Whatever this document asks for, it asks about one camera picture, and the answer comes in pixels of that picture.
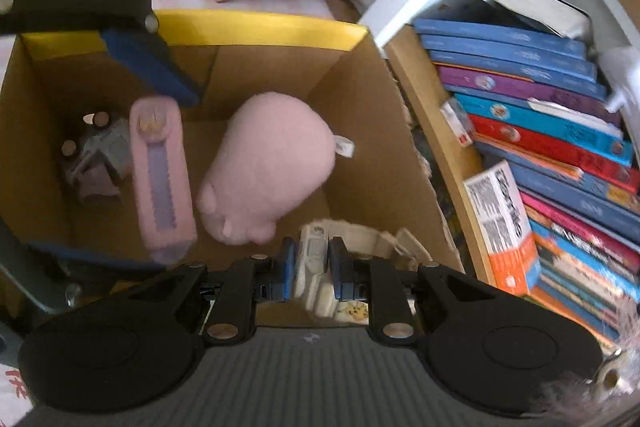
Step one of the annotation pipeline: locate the pink plush pig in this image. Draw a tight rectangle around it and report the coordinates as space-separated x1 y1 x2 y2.
196 92 355 246

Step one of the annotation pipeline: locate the grey toy with wheels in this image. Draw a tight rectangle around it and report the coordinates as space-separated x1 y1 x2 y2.
60 112 132 204

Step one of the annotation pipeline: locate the orange white book box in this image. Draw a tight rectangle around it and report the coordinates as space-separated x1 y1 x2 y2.
464 160 540 296

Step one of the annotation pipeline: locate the yellow cardboard box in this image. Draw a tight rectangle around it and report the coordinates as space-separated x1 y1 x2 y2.
1 10 462 269

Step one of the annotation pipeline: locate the pink utility knife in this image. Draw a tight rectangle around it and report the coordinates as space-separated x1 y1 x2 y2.
129 96 198 265

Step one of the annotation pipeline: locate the white wooden bookshelf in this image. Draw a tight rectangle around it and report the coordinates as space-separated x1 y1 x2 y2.
363 0 639 350

